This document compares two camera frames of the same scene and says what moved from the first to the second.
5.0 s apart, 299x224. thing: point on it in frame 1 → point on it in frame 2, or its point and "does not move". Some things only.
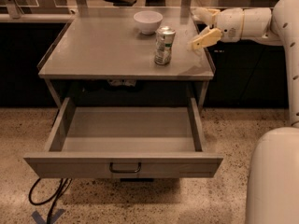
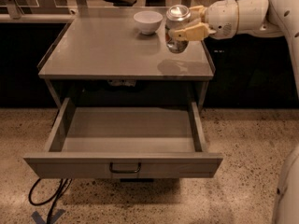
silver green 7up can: [163, 45] → [177, 17]
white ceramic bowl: [148, 21] does not move
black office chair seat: [120, 0] does not move
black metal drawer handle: [124, 171] does not move
